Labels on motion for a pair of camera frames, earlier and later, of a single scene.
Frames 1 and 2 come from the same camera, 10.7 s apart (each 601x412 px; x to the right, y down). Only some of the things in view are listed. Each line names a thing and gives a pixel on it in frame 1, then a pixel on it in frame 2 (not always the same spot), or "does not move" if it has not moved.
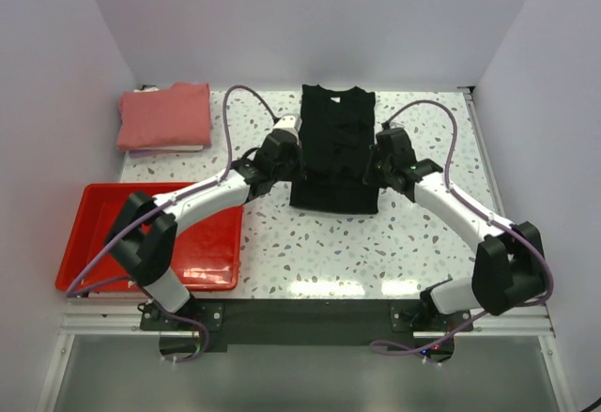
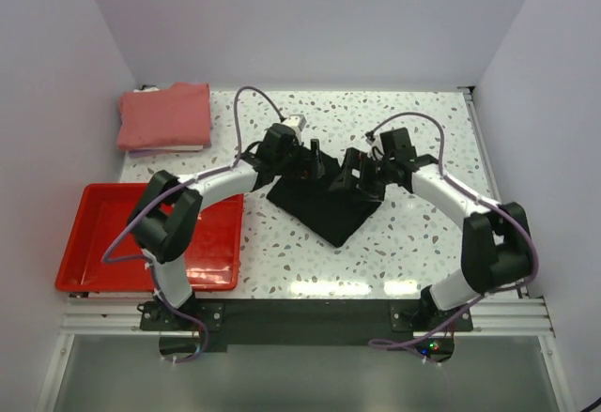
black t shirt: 337,132 → 334,215
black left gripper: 300,169 does not move
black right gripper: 368,176 does not move
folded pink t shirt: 176,116 does not move
